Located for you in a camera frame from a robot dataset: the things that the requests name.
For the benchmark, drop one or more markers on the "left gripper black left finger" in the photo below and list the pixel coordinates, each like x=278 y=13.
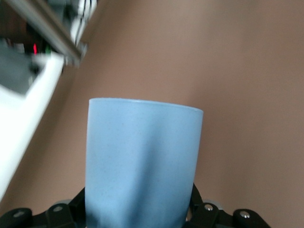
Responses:
x=57 y=218

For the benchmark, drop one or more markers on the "aluminium frame profile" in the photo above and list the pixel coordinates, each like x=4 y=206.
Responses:
x=52 y=31

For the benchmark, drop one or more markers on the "light blue plastic cup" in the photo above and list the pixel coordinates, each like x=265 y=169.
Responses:
x=142 y=154

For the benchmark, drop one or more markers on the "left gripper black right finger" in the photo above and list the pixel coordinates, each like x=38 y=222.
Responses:
x=213 y=219

